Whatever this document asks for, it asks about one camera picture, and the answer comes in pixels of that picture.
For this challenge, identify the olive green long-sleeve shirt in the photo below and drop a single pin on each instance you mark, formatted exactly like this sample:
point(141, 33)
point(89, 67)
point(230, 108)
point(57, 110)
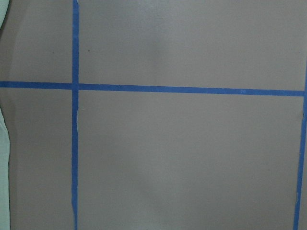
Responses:
point(4, 176)

